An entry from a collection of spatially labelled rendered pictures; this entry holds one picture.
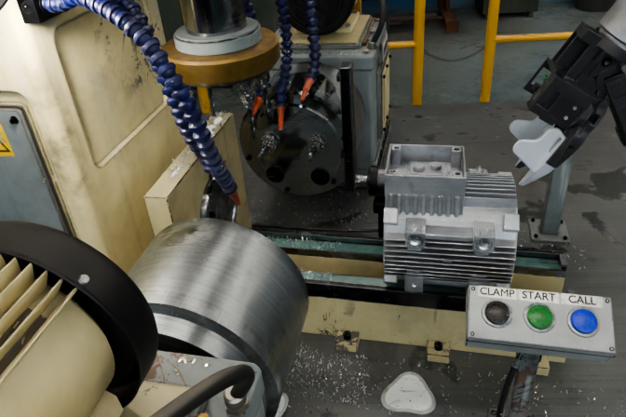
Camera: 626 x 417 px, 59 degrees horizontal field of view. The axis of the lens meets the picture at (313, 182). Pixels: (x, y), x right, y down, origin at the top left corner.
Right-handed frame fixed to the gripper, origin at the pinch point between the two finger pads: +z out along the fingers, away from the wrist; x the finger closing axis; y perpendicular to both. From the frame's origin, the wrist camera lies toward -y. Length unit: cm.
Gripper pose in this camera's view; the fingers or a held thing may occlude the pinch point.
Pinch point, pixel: (529, 171)
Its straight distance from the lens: 83.1
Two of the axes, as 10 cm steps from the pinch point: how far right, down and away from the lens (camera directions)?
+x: -2.1, 5.3, -8.2
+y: -8.8, -4.7, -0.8
